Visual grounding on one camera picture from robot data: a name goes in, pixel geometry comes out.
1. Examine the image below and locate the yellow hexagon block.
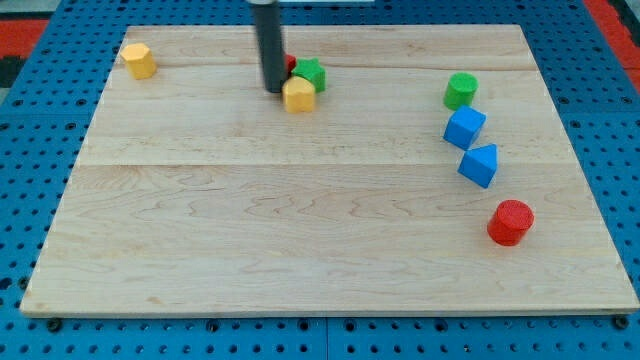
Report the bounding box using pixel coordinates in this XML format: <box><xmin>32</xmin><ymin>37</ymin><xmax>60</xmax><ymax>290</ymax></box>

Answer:
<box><xmin>120</xmin><ymin>43</ymin><xmax>157</xmax><ymax>80</ymax></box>

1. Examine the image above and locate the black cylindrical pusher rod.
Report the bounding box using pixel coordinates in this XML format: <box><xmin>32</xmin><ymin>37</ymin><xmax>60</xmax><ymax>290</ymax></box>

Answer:
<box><xmin>248</xmin><ymin>0</ymin><xmax>287</xmax><ymax>93</ymax></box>

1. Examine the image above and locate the blue cube block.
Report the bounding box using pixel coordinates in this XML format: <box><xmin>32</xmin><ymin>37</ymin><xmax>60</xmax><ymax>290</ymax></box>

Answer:
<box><xmin>443</xmin><ymin>105</ymin><xmax>487</xmax><ymax>150</ymax></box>

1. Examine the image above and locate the red cylinder block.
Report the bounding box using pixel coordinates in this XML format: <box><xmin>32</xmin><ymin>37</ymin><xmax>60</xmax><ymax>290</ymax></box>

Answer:
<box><xmin>486</xmin><ymin>199</ymin><xmax>535</xmax><ymax>246</ymax></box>

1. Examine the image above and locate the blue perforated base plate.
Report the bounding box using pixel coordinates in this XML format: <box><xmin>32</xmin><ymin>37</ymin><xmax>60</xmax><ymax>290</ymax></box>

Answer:
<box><xmin>1</xmin><ymin>1</ymin><xmax>639</xmax><ymax>359</ymax></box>

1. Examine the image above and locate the yellow heart block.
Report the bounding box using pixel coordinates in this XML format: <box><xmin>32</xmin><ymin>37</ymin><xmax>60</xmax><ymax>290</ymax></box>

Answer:
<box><xmin>282</xmin><ymin>76</ymin><xmax>316</xmax><ymax>113</ymax></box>

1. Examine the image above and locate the blue triangle block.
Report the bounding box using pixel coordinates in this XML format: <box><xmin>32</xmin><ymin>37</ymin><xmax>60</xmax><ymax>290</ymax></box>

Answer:
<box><xmin>458</xmin><ymin>144</ymin><xmax>498</xmax><ymax>188</ymax></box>

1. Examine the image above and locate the green star block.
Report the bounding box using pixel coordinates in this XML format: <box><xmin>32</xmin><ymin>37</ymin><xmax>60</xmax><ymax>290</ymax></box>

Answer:
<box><xmin>292</xmin><ymin>58</ymin><xmax>326</xmax><ymax>93</ymax></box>

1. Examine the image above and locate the small red block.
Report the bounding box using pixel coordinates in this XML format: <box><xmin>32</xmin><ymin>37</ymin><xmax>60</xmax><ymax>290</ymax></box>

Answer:
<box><xmin>285</xmin><ymin>53</ymin><xmax>297</xmax><ymax>76</ymax></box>

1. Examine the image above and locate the green cylinder block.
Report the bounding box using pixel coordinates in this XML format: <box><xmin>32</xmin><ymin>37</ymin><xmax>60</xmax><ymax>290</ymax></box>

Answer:
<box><xmin>443</xmin><ymin>72</ymin><xmax>479</xmax><ymax>110</ymax></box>

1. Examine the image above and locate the wooden board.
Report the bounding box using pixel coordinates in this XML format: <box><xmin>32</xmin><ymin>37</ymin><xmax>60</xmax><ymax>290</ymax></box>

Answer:
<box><xmin>20</xmin><ymin>25</ymin><xmax>639</xmax><ymax>318</ymax></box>

